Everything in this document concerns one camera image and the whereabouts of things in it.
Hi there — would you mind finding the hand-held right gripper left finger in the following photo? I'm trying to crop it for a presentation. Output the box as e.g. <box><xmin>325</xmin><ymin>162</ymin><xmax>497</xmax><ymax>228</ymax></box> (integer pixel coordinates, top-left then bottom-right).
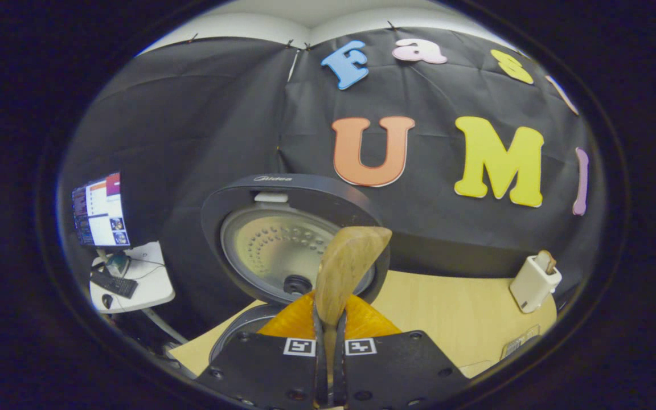
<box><xmin>196</xmin><ymin>290</ymin><xmax>330</xmax><ymax>410</ymax></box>

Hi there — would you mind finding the white toaster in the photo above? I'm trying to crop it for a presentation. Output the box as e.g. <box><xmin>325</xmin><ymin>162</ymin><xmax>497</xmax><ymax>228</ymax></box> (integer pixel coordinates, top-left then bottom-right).
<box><xmin>509</xmin><ymin>255</ymin><xmax>563</xmax><ymax>314</ymax></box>

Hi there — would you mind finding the black keyboard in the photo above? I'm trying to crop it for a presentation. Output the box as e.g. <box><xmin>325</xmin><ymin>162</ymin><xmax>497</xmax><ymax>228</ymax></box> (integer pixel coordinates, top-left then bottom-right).
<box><xmin>90</xmin><ymin>270</ymin><xmax>139</xmax><ymax>300</ymax></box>

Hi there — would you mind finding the wooden spoon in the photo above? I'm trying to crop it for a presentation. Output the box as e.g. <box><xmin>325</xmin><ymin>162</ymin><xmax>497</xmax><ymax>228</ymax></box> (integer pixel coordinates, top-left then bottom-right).
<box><xmin>314</xmin><ymin>226</ymin><xmax>393</xmax><ymax>408</ymax></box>

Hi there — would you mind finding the dark grey rice cooker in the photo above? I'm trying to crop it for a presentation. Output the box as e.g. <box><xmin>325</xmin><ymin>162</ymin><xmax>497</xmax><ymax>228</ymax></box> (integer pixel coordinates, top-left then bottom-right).
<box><xmin>200</xmin><ymin>174</ymin><xmax>391</xmax><ymax>365</ymax></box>

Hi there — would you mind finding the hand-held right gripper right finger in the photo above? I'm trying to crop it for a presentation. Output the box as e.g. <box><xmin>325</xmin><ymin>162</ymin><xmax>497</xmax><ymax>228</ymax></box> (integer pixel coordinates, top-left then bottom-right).
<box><xmin>334</xmin><ymin>293</ymin><xmax>471</xmax><ymax>410</ymax></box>

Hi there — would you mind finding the small teal object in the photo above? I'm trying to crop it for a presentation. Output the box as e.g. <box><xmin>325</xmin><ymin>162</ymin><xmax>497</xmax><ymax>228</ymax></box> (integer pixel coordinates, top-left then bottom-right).
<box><xmin>106</xmin><ymin>253</ymin><xmax>131</xmax><ymax>278</ymax></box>

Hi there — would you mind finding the bread slice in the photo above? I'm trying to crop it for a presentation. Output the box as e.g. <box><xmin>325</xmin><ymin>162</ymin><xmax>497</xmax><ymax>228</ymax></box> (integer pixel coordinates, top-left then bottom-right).
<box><xmin>536</xmin><ymin>249</ymin><xmax>557</xmax><ymax>275</ymax></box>

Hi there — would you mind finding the white side table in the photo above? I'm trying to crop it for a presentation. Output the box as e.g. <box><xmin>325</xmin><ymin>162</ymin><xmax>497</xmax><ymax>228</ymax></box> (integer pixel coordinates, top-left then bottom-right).
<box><xmin>89</xmin><ymin>241</ymin><xmax>176</xmax><ymax>314</ymax></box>

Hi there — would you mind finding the computer monitor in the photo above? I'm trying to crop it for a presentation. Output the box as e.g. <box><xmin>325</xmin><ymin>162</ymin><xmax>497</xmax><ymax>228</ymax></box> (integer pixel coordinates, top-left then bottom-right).
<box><xmin>72</xmin><ymin>172</ymin><xmax>130</xmax><ymax>248</ymax></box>

